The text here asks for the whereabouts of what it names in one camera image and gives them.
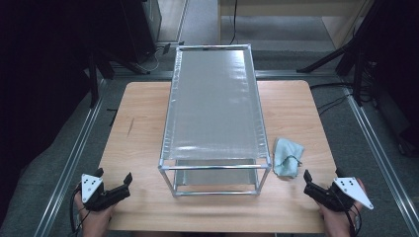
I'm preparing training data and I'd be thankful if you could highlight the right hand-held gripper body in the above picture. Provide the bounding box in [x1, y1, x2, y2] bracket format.
[302, 177, 376, 213]

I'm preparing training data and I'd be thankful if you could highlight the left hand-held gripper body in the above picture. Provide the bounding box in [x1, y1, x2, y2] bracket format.
[80, 173, 131, 212]

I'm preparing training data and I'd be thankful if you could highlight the light blue cloth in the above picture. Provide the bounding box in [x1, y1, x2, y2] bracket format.
[272, 137, 305, 180]

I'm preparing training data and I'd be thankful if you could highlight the silver metal-frame shelf rack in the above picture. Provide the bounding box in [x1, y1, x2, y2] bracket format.
[157, 43, 273, 198]

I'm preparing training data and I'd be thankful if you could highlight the person's left hand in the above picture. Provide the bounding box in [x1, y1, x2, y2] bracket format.
[74, 192, 115, 237]

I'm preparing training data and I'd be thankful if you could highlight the person's right hand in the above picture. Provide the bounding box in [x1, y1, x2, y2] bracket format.
[317, 200, 364, 237]

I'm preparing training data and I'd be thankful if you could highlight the black tripod stand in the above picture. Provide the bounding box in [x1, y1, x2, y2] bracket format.
[86, 48, 152, 109]
[295, 0, 378, 107]

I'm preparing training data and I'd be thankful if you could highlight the black curtain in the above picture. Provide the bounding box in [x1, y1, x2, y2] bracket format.
[0, 0, 100, 226]

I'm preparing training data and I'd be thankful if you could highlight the black computer tower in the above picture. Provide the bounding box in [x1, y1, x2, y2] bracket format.
[120, 0, 163, 64]

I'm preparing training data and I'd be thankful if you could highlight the beige wooden desk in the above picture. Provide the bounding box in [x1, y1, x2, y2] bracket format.
[216, 0, 377, 50]

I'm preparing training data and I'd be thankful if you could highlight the aluminium floor rail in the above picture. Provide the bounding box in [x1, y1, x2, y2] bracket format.
[34, 78, 108, 237]
[344, 88, 419, 237]

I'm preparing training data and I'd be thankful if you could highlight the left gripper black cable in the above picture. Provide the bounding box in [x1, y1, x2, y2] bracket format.
[68, 186, 91, 237]

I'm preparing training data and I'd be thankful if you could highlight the black floor cable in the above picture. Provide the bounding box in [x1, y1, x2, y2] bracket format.
[317, 94, 352, 117]
[229, 0, 239, 45]
[309, 82, 355, 91]

